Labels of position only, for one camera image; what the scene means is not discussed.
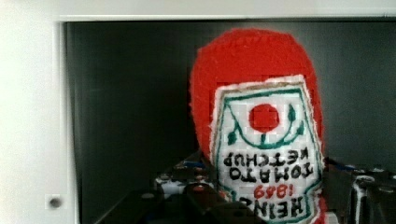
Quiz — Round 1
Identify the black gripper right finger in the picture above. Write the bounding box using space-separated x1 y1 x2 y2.
323 157 396 224

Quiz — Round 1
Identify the red plush ketchup bottle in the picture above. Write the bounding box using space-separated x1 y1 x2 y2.
190 29 326 224

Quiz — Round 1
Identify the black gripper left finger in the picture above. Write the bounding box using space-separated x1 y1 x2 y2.
92 150 269 224

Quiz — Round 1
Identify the black toaster oven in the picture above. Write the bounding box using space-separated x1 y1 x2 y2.
61 17 395 224

